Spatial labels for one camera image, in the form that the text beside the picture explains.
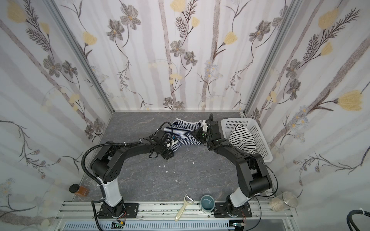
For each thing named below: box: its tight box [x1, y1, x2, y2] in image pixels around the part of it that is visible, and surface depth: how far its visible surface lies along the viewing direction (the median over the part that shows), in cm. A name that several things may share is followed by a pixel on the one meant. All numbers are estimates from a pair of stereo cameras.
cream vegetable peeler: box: [174, 194, 196, 222], surface depth 78 cm
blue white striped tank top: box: [163, 117, 203, 154], surface depth 101 cm
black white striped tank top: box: [228, 124, 258, 154], surface depth 103 cm
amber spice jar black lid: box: [68, 183, 90, 197], surface depth 75 cm
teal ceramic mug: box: [200, 194, 216, 214], surface depth 74 cm
